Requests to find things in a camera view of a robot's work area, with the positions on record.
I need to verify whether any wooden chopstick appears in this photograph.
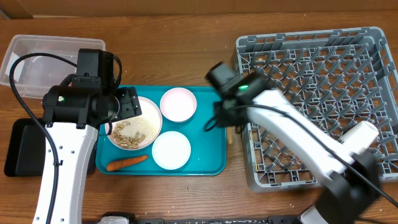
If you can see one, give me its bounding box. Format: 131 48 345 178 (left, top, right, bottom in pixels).
226 127 233 145

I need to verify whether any white bowl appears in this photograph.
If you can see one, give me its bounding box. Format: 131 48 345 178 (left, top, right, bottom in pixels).
152 131 192 170
160 87 197 123

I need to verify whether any white cup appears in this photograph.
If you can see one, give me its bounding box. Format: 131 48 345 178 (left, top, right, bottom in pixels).
339 121 379 154

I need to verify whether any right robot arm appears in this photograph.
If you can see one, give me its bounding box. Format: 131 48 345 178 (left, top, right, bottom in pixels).
205 62 381 223

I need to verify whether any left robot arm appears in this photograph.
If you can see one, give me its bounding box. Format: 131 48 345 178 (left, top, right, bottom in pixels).
33 49 142 223

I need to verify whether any grey dishwasher rack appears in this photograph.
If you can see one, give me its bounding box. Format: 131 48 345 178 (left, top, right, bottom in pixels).
231 27 397 182

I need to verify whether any pile of white rice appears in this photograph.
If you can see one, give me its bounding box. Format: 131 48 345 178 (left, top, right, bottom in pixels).
119 116 158 144

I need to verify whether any white plate with food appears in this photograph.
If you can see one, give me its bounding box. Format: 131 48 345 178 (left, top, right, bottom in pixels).
106 96 162 150

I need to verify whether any pile of peanut shells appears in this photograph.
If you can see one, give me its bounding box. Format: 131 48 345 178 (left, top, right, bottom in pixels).
109 121 146 150

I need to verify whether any teal serving tray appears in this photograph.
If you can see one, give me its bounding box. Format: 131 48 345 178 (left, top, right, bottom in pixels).
95 86 227 176

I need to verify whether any orange carrot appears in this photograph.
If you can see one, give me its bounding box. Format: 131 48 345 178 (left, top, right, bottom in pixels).
106 155 149 172

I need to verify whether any clear plastic storage bin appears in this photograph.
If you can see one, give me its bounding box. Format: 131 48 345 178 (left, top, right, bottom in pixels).
1 35 106 98

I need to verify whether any black plastic tray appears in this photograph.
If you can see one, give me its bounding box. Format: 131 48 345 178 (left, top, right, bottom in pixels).
4 116 97 177

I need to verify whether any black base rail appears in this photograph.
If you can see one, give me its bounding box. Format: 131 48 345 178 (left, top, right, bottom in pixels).
82 212 312 224

